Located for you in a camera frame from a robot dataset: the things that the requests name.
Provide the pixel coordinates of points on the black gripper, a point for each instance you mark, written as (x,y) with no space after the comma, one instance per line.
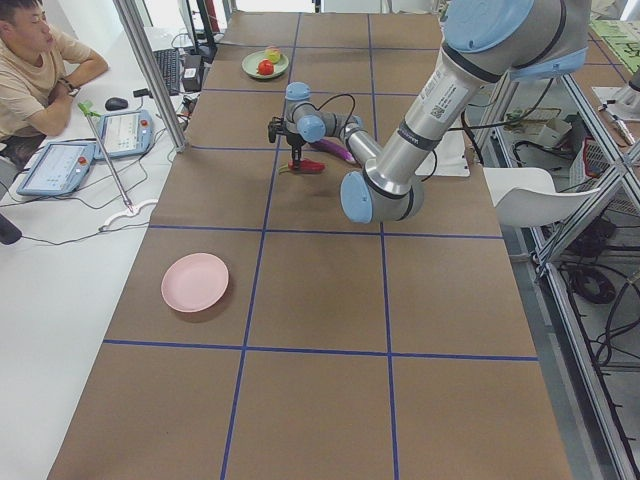
(295,141)

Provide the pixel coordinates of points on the red chili pepper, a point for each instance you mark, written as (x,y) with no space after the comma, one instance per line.
(304,166)

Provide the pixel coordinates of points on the purple eggplant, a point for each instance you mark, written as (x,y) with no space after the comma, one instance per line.
(335,150)

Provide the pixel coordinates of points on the pink yellow peach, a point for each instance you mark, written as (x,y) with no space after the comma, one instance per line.
(273,54)

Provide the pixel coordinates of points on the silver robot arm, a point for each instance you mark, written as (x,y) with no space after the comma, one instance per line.
(482,42)

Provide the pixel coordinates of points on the green plate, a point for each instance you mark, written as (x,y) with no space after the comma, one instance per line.
(250,62)

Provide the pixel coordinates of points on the black keyboard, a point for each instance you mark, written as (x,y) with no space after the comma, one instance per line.
(169,64)

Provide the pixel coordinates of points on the far teach pendant tablet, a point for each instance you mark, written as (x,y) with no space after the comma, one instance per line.
(126,133)

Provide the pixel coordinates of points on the teach pendant tablet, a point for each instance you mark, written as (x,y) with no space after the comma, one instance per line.
(59,169)
(126,133)

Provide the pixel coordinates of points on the pink plate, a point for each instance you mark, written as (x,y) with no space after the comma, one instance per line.
(195,282)

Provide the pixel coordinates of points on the black computer mouse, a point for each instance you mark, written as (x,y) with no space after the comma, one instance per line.
(115,104)

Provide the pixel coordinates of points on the metal reacher stick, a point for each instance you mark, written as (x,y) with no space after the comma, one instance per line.
(86,108)

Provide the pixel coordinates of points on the white chair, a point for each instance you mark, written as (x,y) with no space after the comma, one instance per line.
(527,197)

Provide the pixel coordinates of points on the near teach pendant tablet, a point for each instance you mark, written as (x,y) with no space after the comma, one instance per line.
(59,169)

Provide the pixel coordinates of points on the seated man beige shirt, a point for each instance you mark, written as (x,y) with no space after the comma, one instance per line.
(42,69)

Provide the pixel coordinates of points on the aluminium frame post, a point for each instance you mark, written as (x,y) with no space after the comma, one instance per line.
(133,26)

